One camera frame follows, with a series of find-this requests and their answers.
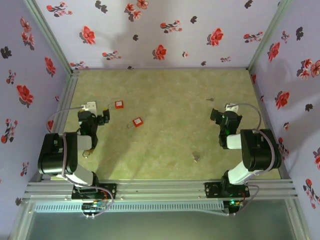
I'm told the red padlock with white label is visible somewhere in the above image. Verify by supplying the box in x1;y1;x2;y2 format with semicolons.
107;100;125;110
126;117;144;130

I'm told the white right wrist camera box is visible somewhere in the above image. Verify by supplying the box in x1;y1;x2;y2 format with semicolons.
224;103;240;113

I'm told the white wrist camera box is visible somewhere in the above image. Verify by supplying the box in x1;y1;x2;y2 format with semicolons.
82;100;98;113
224;103;240;113

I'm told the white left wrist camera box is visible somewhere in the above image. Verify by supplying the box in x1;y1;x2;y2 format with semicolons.
82;100;98;113

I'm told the grey right arm cable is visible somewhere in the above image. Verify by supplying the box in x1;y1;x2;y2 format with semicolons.
229;102;278;217

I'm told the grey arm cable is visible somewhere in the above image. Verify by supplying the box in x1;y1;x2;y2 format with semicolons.
47;105;113;218
229;102;278;217

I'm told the aluminium table side rail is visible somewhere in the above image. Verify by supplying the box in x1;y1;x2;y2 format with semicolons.
56;69;80;133
249;69;293;180

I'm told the grey left arm cable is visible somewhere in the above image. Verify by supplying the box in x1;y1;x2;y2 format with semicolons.
47;105;113;218

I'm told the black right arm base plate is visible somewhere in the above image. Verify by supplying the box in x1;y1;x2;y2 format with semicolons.
204;181;251;199

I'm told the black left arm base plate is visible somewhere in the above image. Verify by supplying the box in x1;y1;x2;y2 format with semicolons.
71;183;118;200

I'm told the long aluminium base rail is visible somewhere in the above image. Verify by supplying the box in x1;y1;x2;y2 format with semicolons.
23;179;299;201

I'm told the aluminium corner post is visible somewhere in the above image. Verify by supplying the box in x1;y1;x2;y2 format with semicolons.
23;0;80;76
246;0;295;71

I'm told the white slotted cable duct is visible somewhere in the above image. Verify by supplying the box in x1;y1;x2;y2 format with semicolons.
33;201;225;214

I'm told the aluminium lower frame bar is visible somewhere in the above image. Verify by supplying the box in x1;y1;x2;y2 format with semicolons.
284;198;312;240
9;199;35;240

